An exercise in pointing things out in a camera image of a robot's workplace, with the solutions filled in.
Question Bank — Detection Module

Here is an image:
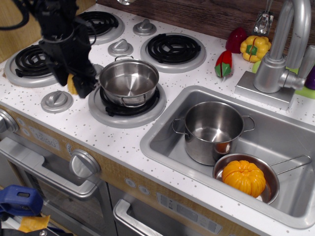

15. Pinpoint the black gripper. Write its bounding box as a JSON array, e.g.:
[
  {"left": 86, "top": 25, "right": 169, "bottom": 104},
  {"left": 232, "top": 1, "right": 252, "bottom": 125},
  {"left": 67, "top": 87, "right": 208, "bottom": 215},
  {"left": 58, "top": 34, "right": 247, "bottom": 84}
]
[{"left": 39, "top": 23, "right": 98, "bottom": 98}]

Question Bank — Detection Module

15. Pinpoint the yellow toy corn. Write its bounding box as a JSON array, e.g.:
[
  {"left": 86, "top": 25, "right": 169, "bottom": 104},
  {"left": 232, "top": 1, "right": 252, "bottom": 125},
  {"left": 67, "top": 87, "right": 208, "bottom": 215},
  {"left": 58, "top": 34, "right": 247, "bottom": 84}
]
[{"left": 67, "top": 74, "right": 78, "bottom": 95}]

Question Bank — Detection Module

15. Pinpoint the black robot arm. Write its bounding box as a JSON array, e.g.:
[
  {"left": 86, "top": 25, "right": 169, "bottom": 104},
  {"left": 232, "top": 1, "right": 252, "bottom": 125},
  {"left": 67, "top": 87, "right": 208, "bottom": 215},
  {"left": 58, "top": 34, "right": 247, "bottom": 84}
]
[{"left": 0, "top": 0, "right": 97, "bottom": 98}]

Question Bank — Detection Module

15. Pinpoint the front left stove burner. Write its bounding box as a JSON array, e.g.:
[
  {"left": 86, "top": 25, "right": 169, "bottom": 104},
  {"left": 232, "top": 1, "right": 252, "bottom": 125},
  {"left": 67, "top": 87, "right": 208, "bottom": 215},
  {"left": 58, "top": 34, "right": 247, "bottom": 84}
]
[{"left": 4, "top": 45, "right": 58, "bottom": 88}]

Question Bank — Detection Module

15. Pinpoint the stove burner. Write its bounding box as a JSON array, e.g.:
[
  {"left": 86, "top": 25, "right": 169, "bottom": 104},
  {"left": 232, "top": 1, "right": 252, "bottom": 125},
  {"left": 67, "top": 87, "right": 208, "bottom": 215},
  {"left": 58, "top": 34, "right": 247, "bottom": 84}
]
[
  {"left": 78, "top": 11, "right": 125, "bottom": 45},
  {"left": 140, "top": 33, "right": 206, "bottom": 74},
  {"left": 88, "top": 85, "right": 166, "bottom": 128},
  {"left": 4, "top": 45, "right": 58, "bottom": 88}
]

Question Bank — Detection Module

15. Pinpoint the front right stove burner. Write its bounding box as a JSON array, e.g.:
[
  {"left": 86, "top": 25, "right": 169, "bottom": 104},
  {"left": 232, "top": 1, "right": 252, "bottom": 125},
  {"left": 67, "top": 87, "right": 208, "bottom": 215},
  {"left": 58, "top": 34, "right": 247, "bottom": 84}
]
[{"left": 88, "top": 85, "right": 166, "bottom": 128}]

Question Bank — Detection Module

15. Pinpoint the steel pan on stove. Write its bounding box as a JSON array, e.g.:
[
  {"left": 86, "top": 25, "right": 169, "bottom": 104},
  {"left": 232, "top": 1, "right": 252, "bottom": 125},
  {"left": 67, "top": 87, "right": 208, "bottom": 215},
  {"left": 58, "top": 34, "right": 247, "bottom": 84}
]
[{"left": 99, "top": 56, "right": 159, "bottom": 105}]

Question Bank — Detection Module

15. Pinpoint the back left stove burner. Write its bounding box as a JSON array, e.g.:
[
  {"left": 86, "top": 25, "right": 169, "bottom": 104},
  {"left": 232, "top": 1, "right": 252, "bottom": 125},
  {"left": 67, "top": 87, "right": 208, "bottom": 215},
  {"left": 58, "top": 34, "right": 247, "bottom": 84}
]
[{"left": 78, "top": 11, "right": 125, "bottom": 45}]

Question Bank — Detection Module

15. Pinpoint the back right stove burner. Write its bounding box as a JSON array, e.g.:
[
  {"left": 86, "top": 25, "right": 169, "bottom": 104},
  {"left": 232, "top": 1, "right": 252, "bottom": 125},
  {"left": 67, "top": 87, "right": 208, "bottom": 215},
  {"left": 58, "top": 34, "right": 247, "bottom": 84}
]
[{"left": 140, "top": 33, "right": 206, "bottom": 74}]

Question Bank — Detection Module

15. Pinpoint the grey knob middle left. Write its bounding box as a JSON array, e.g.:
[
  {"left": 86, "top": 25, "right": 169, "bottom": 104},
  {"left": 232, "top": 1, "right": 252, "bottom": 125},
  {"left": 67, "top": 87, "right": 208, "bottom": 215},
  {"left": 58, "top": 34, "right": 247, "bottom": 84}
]
[{"left": 93, "top": 64, "right": 104, "bottom": 80}]

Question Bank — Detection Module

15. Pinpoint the grey knob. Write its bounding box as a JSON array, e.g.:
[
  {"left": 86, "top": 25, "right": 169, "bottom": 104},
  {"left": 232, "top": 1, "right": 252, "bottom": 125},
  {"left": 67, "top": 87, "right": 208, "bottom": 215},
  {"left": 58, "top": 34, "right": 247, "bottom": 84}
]
[
  {"left": 133, "top": 19, "right": 157, "bottom": 36},
  {"left": 93, "top": 64, "right": 104, "bottom": 80},
  {"left": 41, "top": 90, "right": 73, "bottom": 114},
  {"left": 108, "top": 39, "right": 133, "bottom": 57}
]

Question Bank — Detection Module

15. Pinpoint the grey knob front left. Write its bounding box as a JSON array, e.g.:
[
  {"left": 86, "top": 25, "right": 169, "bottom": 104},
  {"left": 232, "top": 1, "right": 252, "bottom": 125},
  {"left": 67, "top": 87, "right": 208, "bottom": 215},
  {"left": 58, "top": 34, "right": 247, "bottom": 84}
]
[{"left": 41, "top": 90, "right": 73, "bottom": 114}]

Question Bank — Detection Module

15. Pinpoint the grey knob centre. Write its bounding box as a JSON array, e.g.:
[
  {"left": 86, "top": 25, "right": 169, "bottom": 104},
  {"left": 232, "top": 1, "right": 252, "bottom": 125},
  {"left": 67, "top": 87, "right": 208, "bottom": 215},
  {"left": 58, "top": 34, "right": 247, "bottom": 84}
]
[{"left": 108, "top": 39, "right": 133, "bottom": 57}]

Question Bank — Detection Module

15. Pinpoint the oven clock display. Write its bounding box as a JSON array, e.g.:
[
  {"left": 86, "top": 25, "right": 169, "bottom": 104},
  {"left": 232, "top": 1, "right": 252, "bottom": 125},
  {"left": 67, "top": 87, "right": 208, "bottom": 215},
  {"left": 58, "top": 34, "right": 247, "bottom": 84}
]
[{"left": 29, "top": 126, "right": 60, "bottom": 150}]

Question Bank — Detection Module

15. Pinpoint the silver dial far left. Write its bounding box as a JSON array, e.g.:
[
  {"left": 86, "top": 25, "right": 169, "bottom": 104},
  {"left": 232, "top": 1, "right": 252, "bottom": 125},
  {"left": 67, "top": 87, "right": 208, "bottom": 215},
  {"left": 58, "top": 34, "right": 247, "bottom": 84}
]
[{"left": 0, "top": 109, "right": 19, "bottom": 133}]

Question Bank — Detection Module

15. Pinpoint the silver oven dial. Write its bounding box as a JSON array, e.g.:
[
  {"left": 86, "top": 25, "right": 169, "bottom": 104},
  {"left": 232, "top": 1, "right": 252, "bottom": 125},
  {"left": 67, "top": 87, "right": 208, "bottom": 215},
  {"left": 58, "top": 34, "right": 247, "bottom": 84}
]
[{"left": 69, "top": 149, "right": 101, "bottom": 179}]

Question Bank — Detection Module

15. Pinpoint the grey knob back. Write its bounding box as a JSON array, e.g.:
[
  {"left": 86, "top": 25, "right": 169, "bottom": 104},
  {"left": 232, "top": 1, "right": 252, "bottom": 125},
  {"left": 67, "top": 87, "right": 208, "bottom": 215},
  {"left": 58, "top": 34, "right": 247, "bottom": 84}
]
[{"left": 133, "top": 19, "right": 157, "bottom": 36}]

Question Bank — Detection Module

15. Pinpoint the tall steel pot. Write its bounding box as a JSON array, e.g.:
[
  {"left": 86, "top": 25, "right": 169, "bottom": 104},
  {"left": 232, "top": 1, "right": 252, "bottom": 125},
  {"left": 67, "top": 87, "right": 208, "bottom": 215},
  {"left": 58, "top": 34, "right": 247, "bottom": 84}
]
[{"left": 172, "top": 101, "right": 256, "bottom": 166}]

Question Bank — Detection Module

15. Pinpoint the red toy chili pepper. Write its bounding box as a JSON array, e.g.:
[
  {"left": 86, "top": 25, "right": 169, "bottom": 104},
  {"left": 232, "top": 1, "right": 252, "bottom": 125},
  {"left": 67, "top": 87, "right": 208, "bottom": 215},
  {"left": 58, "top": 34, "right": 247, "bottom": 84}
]
[{"left": 215, "top": 50, "right": 232, "bottom": 81}]

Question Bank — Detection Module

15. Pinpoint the yellow cloth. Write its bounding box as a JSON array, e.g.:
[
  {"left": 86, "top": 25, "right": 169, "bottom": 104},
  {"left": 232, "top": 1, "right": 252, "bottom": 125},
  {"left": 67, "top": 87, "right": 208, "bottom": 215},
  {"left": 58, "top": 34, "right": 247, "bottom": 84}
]
[{"left": 18, "top": 215, "right": 50, "bottom": 233}]

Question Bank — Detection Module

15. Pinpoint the dark red toy pepper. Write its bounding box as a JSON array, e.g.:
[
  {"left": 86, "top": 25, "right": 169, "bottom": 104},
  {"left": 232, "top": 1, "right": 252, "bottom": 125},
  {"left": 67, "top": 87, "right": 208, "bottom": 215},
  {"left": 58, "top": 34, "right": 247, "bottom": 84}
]
[{"left": 225, "top": 27, "right": 248, "bottom": 54}]

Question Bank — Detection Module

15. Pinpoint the right oven control panel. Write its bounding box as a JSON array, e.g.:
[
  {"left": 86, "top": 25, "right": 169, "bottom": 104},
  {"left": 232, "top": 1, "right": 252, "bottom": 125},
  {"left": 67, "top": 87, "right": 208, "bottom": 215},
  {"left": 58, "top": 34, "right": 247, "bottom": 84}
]
[{"left": 156, "top": 192, "right": 222, "bottom": 235}]

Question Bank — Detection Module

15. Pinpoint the yellow toy bell pepper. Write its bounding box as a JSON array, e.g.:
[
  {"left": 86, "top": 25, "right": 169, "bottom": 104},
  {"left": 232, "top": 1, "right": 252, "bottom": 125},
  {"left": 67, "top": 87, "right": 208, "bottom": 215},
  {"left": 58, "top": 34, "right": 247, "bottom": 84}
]
[{"left": 240, "top": 35, "right": 271, "bottom": 63}]

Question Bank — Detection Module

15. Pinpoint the orange toy pumpkin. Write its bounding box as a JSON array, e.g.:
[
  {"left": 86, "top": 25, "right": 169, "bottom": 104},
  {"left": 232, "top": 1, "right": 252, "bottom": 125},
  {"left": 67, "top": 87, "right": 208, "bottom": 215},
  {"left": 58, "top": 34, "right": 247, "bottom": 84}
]
[{"left": 221, "top": 160, "right": 266, "bottom": 198}]

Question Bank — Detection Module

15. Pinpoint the small steel saucepan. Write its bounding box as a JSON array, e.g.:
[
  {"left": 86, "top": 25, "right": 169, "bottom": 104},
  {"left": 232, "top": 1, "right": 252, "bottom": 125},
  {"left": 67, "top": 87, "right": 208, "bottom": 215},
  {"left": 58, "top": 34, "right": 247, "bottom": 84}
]
[{"left": 213, "top": 153, "right": 312, "bottom": 204}]

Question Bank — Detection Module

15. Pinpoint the silver faucet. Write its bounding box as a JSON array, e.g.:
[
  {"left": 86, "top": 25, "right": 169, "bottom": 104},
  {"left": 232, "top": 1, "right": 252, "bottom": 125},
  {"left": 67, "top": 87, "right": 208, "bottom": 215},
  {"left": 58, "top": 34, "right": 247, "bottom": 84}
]
[{"left": 235, "top": 0, "right": 315, "bottom": 110}]

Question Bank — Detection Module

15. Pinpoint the grey sink basin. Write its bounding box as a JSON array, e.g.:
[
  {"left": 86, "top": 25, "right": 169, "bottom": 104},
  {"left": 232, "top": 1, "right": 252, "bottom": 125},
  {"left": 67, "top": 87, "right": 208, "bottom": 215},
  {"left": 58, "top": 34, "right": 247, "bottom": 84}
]
[{"left": 140, "top": 86, "right": 315, "bottom": 229}]

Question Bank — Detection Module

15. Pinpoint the green toy plate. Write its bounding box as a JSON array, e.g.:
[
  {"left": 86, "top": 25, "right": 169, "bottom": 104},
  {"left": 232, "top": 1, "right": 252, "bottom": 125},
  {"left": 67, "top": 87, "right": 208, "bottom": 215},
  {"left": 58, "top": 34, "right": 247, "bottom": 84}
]
[{"left": 252, "top": 61, "right": 315, "bottom": 99}]

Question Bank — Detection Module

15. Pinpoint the purple toy eggplant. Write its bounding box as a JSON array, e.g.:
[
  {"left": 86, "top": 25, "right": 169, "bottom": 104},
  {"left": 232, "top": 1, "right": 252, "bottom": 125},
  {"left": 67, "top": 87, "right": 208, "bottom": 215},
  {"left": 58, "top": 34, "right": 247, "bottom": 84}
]
[{"left": 304, "top": 66, "right": 315, "bottom": 90}]

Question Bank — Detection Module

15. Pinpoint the left oven door handle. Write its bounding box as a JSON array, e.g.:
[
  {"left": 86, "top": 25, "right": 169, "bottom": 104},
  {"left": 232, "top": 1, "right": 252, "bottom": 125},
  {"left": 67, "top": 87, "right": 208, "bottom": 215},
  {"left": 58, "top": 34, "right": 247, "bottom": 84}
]
[{"left": 0, "top": 137, "right": 98, "bottom": 201}]

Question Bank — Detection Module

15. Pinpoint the oven door handle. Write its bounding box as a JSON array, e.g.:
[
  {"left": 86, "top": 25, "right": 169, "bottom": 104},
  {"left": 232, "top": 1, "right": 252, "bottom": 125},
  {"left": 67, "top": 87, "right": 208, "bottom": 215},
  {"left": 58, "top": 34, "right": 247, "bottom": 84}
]
[
  {"left": 0, "top": 137, "right": 98, "bottom": 201},
  {"left": 113, "top": 199, "right": 161, "bottom": 236}
]

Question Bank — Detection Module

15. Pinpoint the right oven door handle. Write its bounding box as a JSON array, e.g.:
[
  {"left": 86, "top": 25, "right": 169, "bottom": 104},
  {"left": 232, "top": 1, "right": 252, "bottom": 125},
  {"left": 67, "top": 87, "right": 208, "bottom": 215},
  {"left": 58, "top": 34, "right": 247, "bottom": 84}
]
[{"left": 113, "top": 199, "right": 161, "bottom": 236}]

